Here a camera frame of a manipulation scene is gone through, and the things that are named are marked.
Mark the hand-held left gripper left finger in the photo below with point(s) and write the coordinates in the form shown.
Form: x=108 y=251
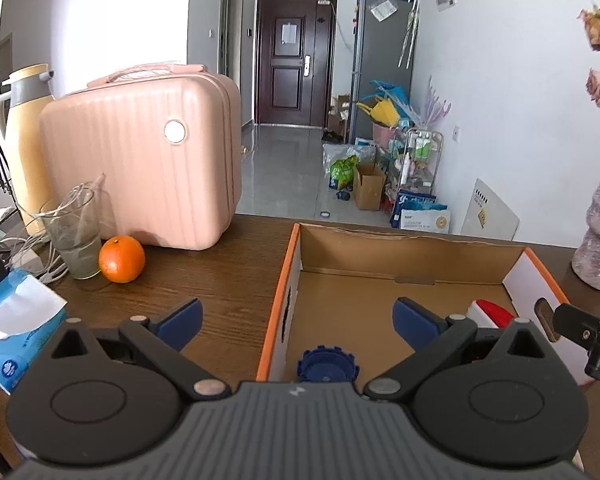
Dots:
x=182 y=322

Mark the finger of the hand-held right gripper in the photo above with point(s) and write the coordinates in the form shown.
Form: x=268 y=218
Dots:
x=577 y=322

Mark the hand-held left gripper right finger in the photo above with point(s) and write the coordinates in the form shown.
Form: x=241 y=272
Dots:
x=414 y=322

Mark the orange cardboard box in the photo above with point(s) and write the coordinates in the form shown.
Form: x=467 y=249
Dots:
x=350 y=290

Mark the white bottle with red collar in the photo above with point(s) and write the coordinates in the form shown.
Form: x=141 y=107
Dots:
x=490 y=312

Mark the blue ridged bottle cap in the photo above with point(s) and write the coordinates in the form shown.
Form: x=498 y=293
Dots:
x=327 y=362

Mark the orange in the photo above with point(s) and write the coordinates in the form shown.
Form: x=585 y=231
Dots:
x=121 y=259

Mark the blue and white package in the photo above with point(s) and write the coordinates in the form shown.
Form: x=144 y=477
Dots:
x=420 y=212

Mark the clear glass cup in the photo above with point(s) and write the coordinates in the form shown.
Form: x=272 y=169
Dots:
x=77 y=245

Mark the white leaning board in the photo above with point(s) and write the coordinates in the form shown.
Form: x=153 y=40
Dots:
x=490 y=212

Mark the small brown cardboard box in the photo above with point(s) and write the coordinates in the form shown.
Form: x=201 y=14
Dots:
x=369 y=187

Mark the green plastic bag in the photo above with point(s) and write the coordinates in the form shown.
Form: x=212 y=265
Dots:
x=344 y=172

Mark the blue tissue pack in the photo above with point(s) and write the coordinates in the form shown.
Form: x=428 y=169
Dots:
x=15 y=325

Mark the pink hard-shell suitcase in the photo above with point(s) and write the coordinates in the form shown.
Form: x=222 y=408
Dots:
x=140 y=160

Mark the pink bucket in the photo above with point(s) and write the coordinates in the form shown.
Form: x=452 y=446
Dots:
x=382 y=135

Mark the purple feathery decoration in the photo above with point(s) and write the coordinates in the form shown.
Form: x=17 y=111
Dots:
x=435 y=105

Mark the blue and yellow bags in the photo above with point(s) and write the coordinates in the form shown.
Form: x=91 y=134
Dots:
x=387 y=102

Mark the cream thermos jug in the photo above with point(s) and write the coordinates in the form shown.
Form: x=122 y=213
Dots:
x=27 y=135

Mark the grey refrigerator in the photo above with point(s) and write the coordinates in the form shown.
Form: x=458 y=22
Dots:
x=380 y=60

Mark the dark brown door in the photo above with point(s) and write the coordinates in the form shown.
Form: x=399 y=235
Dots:
x=292 y=80

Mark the clear folded umbrellas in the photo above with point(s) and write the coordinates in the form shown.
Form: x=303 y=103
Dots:
x=410 y=35

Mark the white wall socket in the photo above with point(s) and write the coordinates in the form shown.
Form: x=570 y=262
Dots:
x=456 y=134

